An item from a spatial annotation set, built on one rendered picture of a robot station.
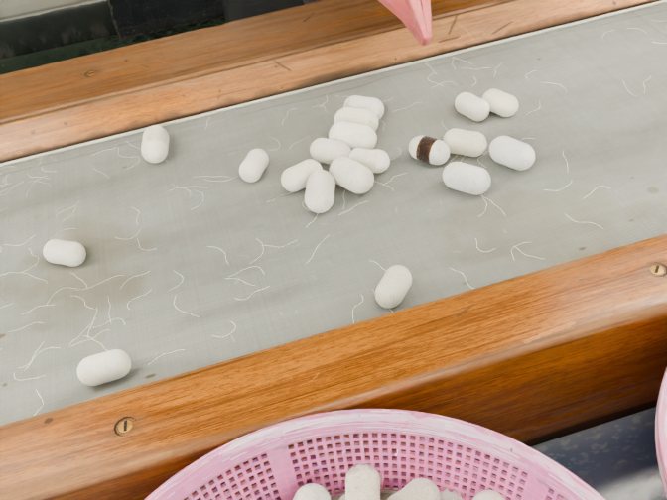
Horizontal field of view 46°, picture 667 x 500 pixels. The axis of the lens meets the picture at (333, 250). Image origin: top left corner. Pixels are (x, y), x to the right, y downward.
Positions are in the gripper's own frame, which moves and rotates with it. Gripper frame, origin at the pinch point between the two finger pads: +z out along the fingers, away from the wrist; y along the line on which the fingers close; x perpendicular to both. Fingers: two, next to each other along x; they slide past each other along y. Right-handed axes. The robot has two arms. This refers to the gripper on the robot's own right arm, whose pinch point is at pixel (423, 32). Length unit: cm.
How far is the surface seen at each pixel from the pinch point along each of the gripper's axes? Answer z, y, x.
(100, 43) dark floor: -101, -42, 182
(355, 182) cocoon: 10.8, -9.1, -2.8
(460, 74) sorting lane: 1.8, 3.9, 6.4
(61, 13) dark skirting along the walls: -111, -50, 176
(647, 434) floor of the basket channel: 31.9, 2.1, -9.2
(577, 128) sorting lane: 10.7, 8.7, -0.6
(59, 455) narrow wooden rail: 23.4, -29.7, -14.2
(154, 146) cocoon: 2.3, -22.3, 3.4
